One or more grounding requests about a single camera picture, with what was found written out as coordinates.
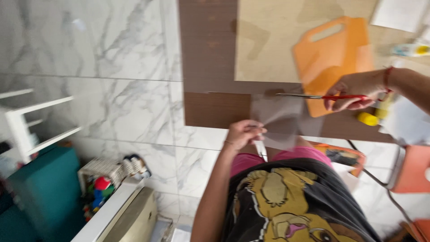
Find person's left hand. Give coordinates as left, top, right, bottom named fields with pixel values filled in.
left=225, top=120, right=268, bottom=151

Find person's right hand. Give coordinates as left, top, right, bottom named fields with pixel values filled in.
left=324, top=70, right=387, bottom=112

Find red handled scissors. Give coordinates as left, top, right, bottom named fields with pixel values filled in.
left=275, top=88, right=392, bottom=103

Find clear plastic sheet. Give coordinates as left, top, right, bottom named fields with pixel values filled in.
left=250, top=93, right=324, bottom=152

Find pink shorts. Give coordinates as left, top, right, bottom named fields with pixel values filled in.
left=230, top=146, right=334, bottom=179

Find yellow cap glue bottle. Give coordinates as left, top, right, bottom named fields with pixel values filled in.
left=357, top=94, right=394, bottom=127

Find orange plastic cutting board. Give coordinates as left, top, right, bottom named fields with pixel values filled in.
left=292, top=16, right=375, bottom=118

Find orange printed bag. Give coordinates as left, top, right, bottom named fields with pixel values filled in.
left=312, top=143, right=367, bottom=178

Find white plastic bag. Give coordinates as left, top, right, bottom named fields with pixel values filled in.
left=380, top=95, right=430, bottom=146

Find brown and beige table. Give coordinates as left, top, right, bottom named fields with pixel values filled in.
left=178, top=0, right=430, bottom=144

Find black printed t-shirt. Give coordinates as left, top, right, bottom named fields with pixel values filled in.
left=221, top=158, right=383, bottom=242

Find blue yellow glue tube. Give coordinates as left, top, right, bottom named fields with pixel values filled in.
left=392, top=43, right=430, bottom=58

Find orange stool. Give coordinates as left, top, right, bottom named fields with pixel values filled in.
left=386, top=145, right=430, bottom=194

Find white paper sheet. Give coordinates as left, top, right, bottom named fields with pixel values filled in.
left=370, top=0, right=429, bottom=33

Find white basket of toys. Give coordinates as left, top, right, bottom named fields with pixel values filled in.
left=78, top=154, right=152, bottom=222

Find white and beige cabinet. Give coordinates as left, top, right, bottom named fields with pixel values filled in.
left=71, top=179, right=158, bottom=242

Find teal sofa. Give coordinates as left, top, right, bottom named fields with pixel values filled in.
left=0, top=145, right=86, bottom=242

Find white wooden rack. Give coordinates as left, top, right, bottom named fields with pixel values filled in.
left=0, top=88, right=82, bottom=165

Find red thread bracelet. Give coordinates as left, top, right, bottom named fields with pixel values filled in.
left=384, top=67, right=394, bottom=93

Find black cable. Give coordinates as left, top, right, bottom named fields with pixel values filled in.
left=347, top=140, right=424, bottom=236

